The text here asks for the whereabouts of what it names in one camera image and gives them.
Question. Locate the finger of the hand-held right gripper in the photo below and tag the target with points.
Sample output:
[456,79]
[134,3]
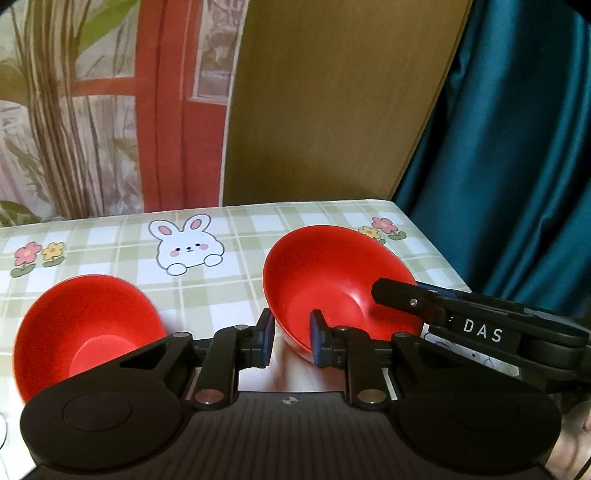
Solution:
[438,290]
[406,300]

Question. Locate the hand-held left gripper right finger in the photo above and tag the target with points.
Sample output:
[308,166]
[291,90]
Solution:
[316,339]

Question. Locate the person's right forearm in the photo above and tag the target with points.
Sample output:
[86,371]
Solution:
[570,438]

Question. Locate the printed room scene backdrop cloth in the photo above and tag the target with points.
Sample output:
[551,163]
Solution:
[152,129]

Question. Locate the checked rabbit print tablecloth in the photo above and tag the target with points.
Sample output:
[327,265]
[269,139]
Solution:
[221,281]

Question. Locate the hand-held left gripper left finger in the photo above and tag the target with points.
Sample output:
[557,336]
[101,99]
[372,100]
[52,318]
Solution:
[267,339]

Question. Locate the teal curtain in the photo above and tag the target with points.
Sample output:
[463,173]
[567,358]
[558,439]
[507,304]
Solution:
[517,161]

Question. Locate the red plastic bowl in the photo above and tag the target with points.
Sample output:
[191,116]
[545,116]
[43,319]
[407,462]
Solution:
[92,323]
[323,277]

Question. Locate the brown wooden board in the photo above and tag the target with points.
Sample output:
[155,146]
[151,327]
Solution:
[332,101]

